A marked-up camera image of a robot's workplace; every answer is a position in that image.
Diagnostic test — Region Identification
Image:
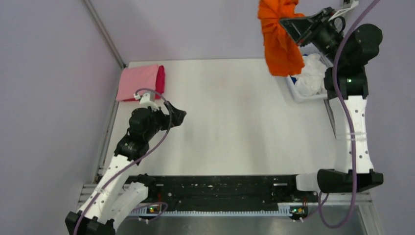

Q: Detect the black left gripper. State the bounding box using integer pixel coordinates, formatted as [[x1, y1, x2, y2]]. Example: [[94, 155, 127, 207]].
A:
[[144, 100, 186, 141]]

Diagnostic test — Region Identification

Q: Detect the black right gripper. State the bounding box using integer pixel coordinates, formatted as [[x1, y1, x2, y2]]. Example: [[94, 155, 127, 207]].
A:
[[279, 6, 345, 66]]

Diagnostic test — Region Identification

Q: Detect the orange t shirt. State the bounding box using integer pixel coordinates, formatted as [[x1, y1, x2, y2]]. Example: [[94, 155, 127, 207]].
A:
[[257, 0, 304, 77]]

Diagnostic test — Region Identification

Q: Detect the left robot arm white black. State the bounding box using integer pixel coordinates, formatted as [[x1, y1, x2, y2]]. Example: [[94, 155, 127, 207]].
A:
[[65, 101, 186, 235]]

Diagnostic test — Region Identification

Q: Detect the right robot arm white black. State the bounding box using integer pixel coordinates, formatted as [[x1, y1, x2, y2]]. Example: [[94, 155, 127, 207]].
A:
[[279, 7, 384, 202]]

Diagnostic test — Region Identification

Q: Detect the white plastic basket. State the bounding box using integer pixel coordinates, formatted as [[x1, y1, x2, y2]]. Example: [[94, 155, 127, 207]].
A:
[[285, 46, 332, 103]]

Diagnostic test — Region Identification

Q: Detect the crimson folded t shirt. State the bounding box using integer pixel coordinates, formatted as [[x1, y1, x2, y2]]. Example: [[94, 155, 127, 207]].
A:
[[126, 65, 165, 101]]

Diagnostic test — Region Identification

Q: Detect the blue t shirt in basket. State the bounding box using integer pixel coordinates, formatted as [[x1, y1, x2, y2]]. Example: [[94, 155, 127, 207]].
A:
[[290, 76, 297, 84]]

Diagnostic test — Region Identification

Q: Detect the white crumpled t shirt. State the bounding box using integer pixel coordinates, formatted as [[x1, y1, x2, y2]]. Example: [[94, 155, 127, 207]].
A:
[[294, 53, 327, 97]]

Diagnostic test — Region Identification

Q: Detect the pink folded t shirt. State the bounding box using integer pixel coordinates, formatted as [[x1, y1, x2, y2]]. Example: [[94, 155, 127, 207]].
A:
[[116, 64, 159, 101]]

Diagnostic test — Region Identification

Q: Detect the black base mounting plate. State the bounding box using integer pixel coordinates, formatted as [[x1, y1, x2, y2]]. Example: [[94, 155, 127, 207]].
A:
[[125, 174, 317, 212]]

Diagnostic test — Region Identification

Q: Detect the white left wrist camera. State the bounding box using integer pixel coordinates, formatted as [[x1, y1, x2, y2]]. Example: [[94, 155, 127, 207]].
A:
[[134, 92, 160, 112]]

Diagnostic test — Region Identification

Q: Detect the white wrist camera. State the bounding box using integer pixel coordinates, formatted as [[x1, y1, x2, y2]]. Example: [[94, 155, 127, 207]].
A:
[[134, 92, 160, 112], [329, 0, 359, 21]]

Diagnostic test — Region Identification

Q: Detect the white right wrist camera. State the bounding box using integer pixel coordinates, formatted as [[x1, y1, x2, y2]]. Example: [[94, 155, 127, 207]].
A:
[[329, 0, 359, 21]]

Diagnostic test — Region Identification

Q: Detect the white slotted cable duct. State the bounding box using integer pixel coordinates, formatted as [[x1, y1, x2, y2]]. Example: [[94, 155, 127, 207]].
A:
[[128, 206, 308, 217]]

